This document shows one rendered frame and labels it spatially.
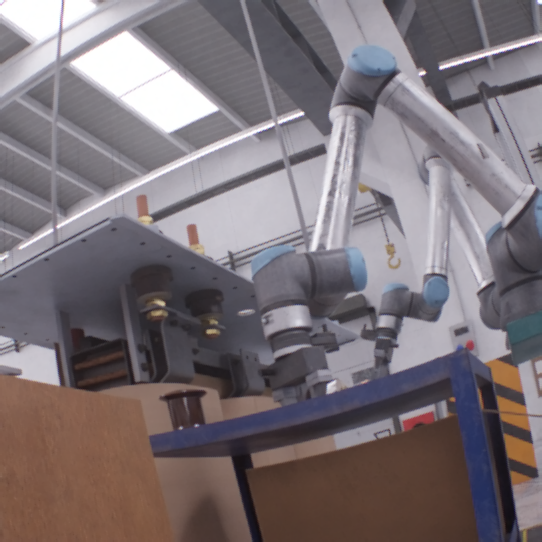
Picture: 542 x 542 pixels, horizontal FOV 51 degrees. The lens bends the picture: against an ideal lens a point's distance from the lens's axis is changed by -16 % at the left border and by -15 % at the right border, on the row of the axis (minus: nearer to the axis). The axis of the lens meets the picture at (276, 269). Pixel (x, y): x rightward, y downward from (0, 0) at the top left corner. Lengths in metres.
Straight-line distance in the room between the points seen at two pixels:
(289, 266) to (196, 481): 0.57
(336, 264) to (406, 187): 6.08
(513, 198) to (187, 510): 1.08
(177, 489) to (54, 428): 0.83
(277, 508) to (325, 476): 0.11
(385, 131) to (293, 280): 6.48
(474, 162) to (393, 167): 5.93
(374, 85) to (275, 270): 0.57
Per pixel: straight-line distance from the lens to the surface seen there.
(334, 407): 0.97
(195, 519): 1.48
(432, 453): 0.99
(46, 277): 1.56
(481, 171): 1.53
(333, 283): 1.26
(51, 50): 13.02
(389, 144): 7.57
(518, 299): 1.63
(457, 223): 2.37
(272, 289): 1.22
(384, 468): 1.01
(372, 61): 1.56
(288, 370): 1.21
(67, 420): 0.69
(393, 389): 0.94
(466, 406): 0.91
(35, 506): 0.62
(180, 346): 1.67
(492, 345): 6.75
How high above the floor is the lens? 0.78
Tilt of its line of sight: 19 degrees up
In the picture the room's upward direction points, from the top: 13 degrees counter-clockwise
